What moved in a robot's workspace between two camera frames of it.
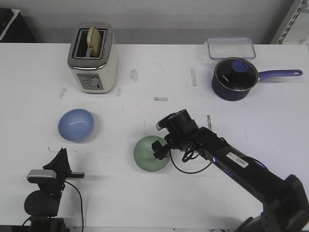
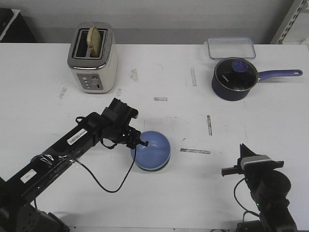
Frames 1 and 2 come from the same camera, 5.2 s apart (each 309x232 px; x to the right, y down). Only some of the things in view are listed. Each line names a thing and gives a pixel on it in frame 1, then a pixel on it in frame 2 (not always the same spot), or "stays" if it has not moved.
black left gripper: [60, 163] to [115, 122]
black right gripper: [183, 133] to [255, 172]
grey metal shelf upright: [295, 10] stays
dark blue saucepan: [233, 78] stays
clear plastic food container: [231, 47] stays
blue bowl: [76, 124] to [156, 154]
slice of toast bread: [94, 41] stays
